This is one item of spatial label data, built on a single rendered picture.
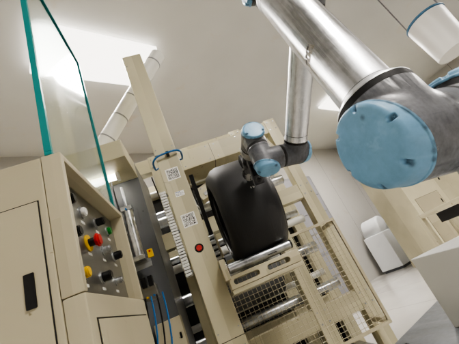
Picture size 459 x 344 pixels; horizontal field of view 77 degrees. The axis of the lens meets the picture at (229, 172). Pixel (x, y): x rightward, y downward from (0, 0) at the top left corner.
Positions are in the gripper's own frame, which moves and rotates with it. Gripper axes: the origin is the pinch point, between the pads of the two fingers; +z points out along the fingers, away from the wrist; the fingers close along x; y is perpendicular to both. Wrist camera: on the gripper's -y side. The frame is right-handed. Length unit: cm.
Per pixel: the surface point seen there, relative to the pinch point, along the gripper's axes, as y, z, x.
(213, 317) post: -47, 27, 39
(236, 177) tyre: 4.9, 1.9, 5.2
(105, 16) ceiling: 248, 39, 44
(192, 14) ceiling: 250, 58, -45
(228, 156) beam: 46, 43, -6
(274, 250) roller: -31.7, 17.2, 0.6
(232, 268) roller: -32.0, 17.3, 22.7
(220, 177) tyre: 9.5, 3.8, 12.3
